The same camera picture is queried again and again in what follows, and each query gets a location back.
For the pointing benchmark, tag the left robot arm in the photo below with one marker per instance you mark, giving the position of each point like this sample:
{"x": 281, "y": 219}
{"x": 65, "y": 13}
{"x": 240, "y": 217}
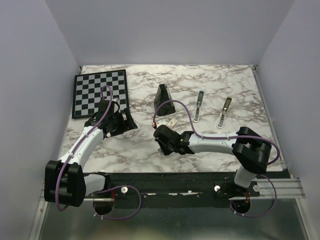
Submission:
{"x": 65, "y": 183}

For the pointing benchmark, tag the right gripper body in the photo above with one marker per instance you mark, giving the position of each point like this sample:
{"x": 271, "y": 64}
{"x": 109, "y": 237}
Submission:
{"x": 167, "y": 149}

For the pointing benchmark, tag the black white chessboard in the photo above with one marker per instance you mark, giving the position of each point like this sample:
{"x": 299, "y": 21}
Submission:
{"x": 87, "y": 91}

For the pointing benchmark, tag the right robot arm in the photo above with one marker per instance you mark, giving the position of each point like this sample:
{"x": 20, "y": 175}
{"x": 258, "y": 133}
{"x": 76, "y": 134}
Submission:
{"x": 249, "y": 148}

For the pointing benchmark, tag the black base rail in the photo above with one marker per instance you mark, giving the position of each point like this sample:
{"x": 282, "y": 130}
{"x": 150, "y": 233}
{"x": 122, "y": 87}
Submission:
{"x": 173, "y": 190}

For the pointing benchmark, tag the small staple box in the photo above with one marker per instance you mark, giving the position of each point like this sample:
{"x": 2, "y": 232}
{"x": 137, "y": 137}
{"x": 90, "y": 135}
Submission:
{"x": 172, "y": 122}

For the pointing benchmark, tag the black wedge stand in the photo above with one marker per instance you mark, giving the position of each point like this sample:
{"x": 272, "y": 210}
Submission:
{"x": 163, "y": 95}

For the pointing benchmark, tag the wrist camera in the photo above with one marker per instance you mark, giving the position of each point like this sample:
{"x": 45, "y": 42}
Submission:
{"x": 116, "y": 104}
{"x": 159, "y": 123}

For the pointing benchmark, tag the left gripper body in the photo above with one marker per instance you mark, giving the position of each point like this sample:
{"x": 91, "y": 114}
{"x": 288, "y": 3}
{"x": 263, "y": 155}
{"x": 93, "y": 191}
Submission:
{"x": 115, "y": 120}

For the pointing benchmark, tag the aluminium extrusion rail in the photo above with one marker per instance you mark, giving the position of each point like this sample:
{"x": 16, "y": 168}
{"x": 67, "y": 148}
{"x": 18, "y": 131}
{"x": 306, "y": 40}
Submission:
{"x": 263, "y": 189}

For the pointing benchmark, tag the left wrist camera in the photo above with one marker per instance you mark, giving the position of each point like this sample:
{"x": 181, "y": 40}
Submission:
{"x": 116, "y": 104}

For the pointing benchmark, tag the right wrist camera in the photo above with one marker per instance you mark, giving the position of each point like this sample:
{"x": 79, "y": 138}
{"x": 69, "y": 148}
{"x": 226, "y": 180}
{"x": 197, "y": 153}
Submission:
{"x": 159, "y": 123}

